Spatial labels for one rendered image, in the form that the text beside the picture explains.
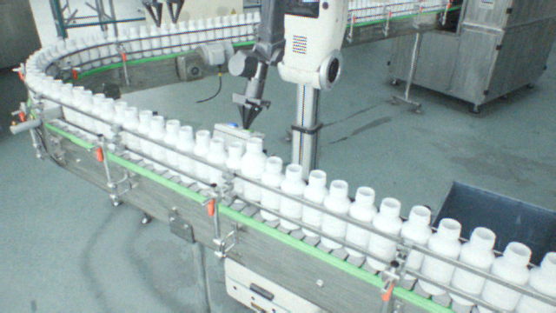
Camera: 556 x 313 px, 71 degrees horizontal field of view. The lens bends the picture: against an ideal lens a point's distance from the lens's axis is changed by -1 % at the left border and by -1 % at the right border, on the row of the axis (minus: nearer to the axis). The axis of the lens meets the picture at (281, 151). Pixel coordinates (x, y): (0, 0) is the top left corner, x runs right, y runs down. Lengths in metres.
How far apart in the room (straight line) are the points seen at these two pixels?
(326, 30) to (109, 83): 1.35
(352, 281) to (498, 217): 0.64
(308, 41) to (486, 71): 3.17
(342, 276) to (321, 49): 0.82
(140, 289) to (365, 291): 1.55
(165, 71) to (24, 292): 1.40
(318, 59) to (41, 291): 1.84
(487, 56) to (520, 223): 3.14
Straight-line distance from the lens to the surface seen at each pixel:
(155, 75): 2.45
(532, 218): 1.41
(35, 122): 1.56
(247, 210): 1.04
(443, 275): 0.86
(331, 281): 0.97
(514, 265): 0.82
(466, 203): 1.41
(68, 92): 1.55
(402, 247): 0.81
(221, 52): 2.42
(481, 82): 4.48
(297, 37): 1.47
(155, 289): 2.26
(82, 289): 2.39
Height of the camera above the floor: 1.64
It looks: 29 degrees down
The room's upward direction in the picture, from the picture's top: 1 degrees clockwise
